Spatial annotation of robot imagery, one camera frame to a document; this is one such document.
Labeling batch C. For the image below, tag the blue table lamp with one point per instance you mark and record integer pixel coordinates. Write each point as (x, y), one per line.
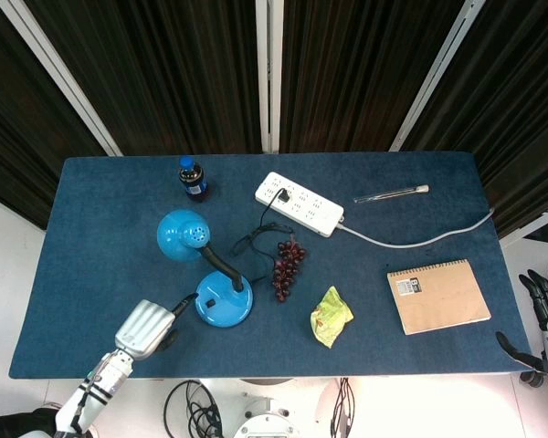
(219, 296)

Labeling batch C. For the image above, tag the dark red grape bunch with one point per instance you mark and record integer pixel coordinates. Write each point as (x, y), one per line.
(287, 269)

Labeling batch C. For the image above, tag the white power strip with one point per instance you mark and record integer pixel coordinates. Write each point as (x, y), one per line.
(301, 203)

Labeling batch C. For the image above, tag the blue table cloth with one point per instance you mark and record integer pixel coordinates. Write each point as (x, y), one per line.
(119, 274)

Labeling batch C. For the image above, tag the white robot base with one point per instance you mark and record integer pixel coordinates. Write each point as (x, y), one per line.
(265, 410)

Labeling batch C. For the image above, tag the white partition frame post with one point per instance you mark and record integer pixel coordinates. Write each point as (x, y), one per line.
(438, 73)
(59, 73)
(269, 73)

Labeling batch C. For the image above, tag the clear test tube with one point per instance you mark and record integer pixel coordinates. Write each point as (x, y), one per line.
(393, 194)

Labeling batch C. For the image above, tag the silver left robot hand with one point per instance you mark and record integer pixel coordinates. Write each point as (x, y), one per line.
(146, 329)

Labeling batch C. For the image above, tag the yellow-green snack packet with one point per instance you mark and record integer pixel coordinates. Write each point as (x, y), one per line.
(331, 317)

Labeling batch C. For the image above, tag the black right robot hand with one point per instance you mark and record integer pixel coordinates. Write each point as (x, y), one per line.
(541, 296)

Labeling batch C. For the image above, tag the brown spiral notebook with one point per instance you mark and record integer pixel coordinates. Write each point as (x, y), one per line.
(438, 296)

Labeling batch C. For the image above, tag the blue-capped cola bottle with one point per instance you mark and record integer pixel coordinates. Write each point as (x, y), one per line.
(192, 179)

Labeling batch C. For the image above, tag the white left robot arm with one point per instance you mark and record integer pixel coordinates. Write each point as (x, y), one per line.
(97, 387)

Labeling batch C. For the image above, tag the black pleated curtain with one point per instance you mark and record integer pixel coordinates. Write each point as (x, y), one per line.
(164, 68)

